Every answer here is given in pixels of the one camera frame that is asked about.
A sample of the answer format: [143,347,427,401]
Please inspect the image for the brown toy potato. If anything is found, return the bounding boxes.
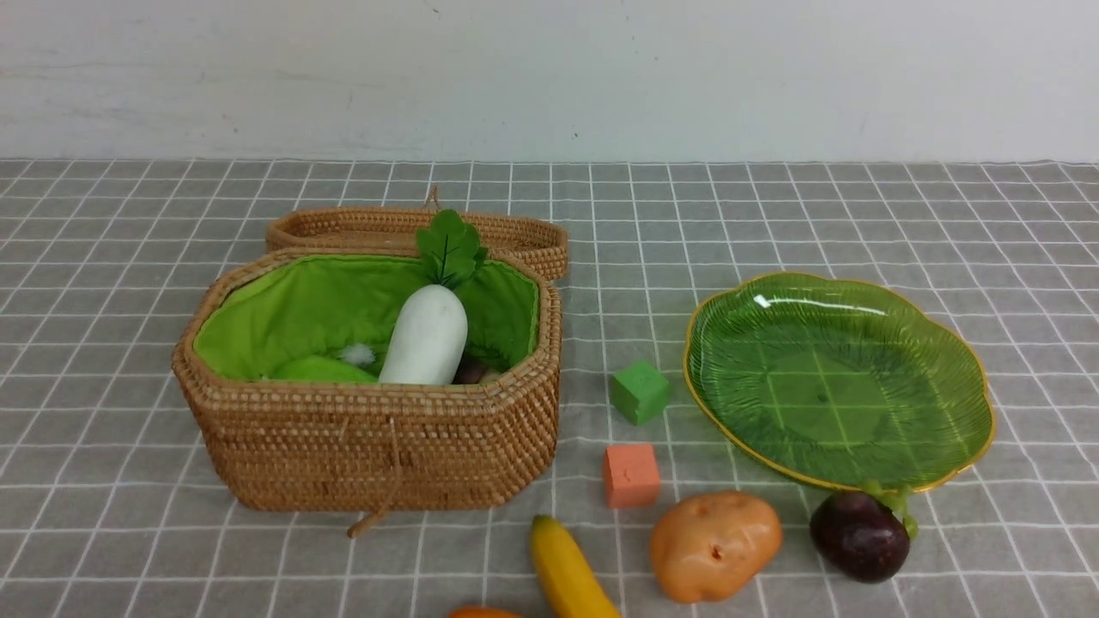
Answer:
[650,490,784,605]

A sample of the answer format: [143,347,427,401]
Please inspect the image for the dark purple toy mangosteen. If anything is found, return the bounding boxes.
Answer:
[809,482,919,584]

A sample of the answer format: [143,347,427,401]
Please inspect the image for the orange toy mango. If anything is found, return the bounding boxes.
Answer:
[448,606,521,618]

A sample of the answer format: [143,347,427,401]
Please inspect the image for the green leaf-shaped glass plate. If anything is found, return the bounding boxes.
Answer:
[682,271,997,492]

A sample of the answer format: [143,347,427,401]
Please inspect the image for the purple toy eggplant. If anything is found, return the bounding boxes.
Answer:
[452,354,500,385]

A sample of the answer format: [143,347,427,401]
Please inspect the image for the orange foam cube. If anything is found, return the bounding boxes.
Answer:
[602,443,662,509]

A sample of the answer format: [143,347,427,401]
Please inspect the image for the woven wicker basket lid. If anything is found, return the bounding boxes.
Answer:
[264,186,569,282]

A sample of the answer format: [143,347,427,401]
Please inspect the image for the woven wicker basket green lining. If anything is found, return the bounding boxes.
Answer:
[173,247,562,515]

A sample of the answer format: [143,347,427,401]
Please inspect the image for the white toy radish green leaves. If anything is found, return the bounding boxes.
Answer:
[379,209,488,385]

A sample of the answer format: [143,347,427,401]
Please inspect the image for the grey checked tablecloth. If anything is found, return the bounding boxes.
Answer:
[1,161,1098,617]

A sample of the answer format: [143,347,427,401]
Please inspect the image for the yellow toy banana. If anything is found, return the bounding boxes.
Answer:
[529,515,621,617]

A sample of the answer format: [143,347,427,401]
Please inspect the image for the green toy bitter gourd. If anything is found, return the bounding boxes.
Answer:
[262,354,378,384]

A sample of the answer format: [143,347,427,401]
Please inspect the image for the green foam cube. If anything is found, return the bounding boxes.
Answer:
[610,360,671,426]

